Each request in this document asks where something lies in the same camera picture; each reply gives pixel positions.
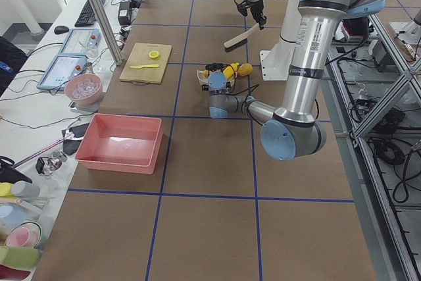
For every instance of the black keyboard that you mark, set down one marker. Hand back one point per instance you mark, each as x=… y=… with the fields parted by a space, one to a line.
x=86 y=17

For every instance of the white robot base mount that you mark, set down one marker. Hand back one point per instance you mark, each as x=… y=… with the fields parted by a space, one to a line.
x=275 y=62

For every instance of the black computer mouse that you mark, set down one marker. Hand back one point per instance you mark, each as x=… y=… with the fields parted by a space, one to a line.
x=60 y=29

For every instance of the yellow toy corn cob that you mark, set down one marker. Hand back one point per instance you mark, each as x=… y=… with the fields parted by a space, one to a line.
x=230 y=70

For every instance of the yellow plastic knife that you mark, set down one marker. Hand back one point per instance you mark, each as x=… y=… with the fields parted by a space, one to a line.
x=144 y=66

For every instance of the beige hand brush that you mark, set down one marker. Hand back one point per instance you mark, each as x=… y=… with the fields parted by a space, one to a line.
x=238 y=40

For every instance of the aluminium frame post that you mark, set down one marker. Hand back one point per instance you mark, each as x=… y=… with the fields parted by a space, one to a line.
x=106 y=29

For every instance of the pink plastic bin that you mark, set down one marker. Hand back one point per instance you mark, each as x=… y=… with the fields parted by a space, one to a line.
x=121 y=143

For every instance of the yellow lemon slices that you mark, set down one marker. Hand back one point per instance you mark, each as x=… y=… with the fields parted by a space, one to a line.
x=154 y=54

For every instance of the bamboo cutting board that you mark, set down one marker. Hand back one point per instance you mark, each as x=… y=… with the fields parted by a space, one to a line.
x=138 y=56

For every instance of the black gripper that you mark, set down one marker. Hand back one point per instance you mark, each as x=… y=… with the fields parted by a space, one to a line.
x=210 y=74
x=256 y=6

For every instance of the blue teach pendant tablet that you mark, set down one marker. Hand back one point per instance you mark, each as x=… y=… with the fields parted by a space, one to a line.
x=62 y=69

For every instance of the brown toy potato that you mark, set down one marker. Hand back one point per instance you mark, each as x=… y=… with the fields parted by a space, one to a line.
x=244 y=69

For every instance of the pink bowl with pieces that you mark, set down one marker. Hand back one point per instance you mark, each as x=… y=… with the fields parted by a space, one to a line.
x=84 y=89

